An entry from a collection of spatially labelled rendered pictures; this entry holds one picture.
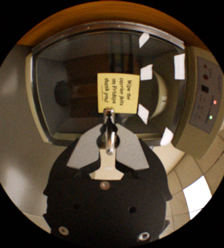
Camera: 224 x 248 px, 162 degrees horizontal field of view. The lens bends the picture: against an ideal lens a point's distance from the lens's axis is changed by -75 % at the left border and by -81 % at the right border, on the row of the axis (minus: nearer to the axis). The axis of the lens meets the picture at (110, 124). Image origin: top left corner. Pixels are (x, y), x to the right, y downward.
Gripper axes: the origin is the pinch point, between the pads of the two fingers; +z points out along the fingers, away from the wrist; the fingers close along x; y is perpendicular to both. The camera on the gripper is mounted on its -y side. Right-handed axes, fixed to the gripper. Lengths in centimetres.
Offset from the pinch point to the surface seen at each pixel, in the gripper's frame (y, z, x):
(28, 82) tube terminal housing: -11.5, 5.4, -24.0
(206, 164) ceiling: 68, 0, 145
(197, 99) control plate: -6.2, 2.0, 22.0
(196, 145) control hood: 6.3, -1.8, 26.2
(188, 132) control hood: 3.5, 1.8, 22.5
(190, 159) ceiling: 91, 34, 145
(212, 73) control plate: -14.8, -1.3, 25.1
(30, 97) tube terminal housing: -6.7, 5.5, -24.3
